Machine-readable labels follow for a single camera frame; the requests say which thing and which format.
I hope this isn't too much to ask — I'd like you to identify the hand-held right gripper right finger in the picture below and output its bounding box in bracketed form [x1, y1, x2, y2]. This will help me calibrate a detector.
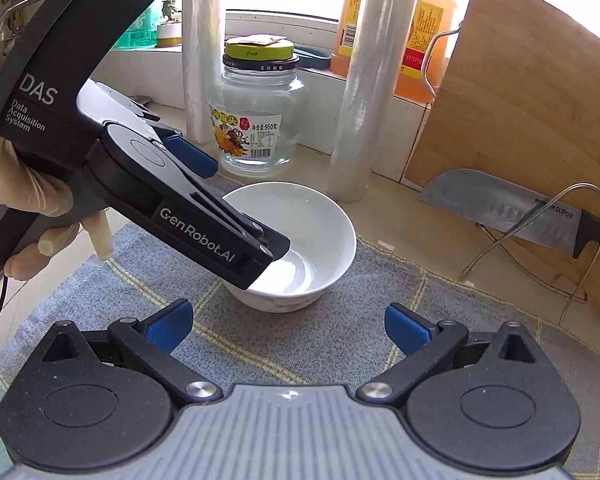
[355, 302, 541, 406]

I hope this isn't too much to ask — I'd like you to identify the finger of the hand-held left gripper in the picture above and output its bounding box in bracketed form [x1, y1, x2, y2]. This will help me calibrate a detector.
[145, 142, 292, 291]
[130, 106, 219, 180]

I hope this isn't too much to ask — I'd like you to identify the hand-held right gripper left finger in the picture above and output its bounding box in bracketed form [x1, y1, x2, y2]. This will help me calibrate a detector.
[40, 298, 226, 407]

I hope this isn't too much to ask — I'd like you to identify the white floral bowl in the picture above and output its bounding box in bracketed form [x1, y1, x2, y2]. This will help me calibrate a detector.
[222, 182, 357, 314]

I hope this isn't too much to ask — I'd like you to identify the person's left hand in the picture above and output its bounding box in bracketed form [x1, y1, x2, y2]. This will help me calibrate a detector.
[0, 137, 114, 282]

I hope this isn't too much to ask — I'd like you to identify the green dish soap bottle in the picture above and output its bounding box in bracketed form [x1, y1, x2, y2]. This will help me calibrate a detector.
[115, 0, 163, 51]

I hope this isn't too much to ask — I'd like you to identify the metal faucet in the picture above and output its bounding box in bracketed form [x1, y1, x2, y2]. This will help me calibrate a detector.
[0, 0, 46, 43]

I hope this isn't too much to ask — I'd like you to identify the grey and teal checked towel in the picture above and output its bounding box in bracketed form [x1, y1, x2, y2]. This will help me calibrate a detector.
[0, 174, 600, 466]

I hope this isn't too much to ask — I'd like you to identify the glass jar with yellow lid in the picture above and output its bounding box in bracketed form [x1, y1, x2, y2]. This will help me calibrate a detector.
[207, 35, 308, 177]

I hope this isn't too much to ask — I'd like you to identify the small potted plant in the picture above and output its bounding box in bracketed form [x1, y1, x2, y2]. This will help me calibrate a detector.
[155, 0, 183, 50]

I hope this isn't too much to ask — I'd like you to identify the white plastic bag roll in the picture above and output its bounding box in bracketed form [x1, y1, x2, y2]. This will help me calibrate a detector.
[182, 0, 224, 145]

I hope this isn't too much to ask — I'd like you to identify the blue-grey dish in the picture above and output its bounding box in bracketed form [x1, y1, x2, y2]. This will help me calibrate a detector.
[292, 45, 332, 72]

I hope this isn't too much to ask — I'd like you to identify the clear plastic wrap roll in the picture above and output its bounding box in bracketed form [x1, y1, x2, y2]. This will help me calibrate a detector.
[326, 0, 423, 203]

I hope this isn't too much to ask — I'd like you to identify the orange box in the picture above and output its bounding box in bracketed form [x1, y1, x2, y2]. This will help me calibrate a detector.
[330, 0, 458, 103]

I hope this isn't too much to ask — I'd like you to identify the bamboo cutting board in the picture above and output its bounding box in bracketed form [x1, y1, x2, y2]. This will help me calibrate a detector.
[402, 0, 600, 306]

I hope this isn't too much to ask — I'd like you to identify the black-handled kitchen knife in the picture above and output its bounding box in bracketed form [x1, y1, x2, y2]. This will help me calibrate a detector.
[417, 168, 600, 261]

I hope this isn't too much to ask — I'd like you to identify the metal wire rack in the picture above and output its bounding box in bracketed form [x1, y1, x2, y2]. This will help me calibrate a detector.
[461, 183, 600, 326]

